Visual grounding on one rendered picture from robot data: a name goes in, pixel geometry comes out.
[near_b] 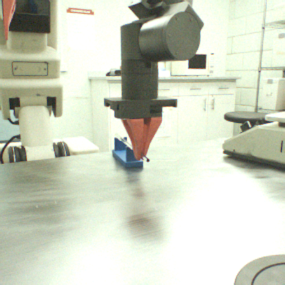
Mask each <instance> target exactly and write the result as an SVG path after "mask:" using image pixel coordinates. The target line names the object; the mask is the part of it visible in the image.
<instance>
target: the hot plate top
mask: <svg viewBox="0 0 285 285"><path fill-rule="evenodd" d="M265 120H266V121H270V122H281V123H285V112H282V113H276V114H271V115H266V117H265Z"/></svg>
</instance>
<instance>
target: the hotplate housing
mask: <svg viewBox="0 0 285 285"><path fill-rule="evenodd" d="M222 149H223V150H224V151H223V154H224V155H230V156H234V157H238V158H243V159H246V160H252V161H255V162H261V163H265V164H269V165H274V166H278V167H282V168H285V123H281V122H275V123H269V124H266V125H260V126H257V127H254V128H252V129H249V130H247V131H245V132H243V133H241V134H238V135H236V136H234V137H231V138H229V139H227V140H225V141H224V143H223V144H222Z"/></svg>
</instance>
